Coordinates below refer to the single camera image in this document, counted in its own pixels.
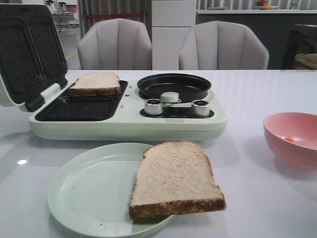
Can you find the bread slice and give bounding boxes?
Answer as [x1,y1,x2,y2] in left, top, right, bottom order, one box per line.
[69,72,121,96]
[129,141,226,219]

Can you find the pink bowl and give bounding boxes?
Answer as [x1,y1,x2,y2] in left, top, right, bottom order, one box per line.
[263,112,317,171]

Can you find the green breakfast maker lid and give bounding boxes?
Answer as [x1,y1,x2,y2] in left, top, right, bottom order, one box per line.
[0,4,67,112]

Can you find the green breakfast maker base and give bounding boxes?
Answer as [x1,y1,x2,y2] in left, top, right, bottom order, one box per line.
[29,81,227,141]

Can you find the left silver knob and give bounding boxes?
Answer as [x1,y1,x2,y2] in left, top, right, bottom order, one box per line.
[144,99,163,116]

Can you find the silver knob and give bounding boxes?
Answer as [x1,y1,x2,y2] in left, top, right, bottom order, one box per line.
[144,99,163,116]
[191,100,210,117]

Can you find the right silver knob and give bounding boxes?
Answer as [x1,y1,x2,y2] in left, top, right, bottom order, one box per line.
[191,100,210,117]

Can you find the black round frying pan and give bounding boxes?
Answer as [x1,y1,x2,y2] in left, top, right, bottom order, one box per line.
[137,73,211,103]

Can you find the left grey armchair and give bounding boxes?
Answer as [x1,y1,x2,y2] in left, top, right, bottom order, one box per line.
[78,18,152,70]

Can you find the grey armchair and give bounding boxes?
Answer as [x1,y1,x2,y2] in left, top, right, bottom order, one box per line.
[179,21,269,70]
[78,18,152,70]

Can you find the right grey armchair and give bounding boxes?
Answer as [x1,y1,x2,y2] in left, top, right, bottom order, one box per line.
[179,21,269,70]

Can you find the light green plate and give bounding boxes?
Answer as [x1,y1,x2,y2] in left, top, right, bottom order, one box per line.
[48,143,173,238]

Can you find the white cabinet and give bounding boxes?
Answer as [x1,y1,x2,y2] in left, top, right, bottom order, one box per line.
[152,0,196,70]

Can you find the red barrier belt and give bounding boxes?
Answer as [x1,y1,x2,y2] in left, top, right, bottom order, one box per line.
[86,12,144,19]

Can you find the dark grey counter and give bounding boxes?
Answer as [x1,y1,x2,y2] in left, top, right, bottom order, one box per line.
[196,9,317,69]

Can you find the fruit plate on counter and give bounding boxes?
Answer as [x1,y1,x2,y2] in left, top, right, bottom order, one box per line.
[255,0,277,10]

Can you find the dark chair with cushion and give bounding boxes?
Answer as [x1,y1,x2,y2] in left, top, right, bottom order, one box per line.
[281,24,317,69]

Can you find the green pan handle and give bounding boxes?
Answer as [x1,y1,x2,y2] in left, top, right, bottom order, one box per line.
[160,92,181,104]

